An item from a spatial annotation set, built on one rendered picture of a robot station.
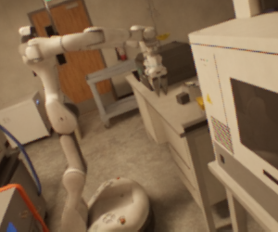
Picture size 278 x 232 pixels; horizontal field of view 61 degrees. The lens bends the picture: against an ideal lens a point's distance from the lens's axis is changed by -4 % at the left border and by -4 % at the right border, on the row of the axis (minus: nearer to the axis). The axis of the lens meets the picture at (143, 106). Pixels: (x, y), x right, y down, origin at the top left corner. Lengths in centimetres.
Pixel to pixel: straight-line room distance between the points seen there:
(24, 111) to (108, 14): 236
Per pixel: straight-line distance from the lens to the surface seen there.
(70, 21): 498
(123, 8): 504
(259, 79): 56
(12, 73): 519
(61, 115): 154
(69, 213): 190
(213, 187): 182
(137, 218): 180
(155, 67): 142
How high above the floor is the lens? 154
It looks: 20 degrees down
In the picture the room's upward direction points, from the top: 18 degrees counter-clockwise
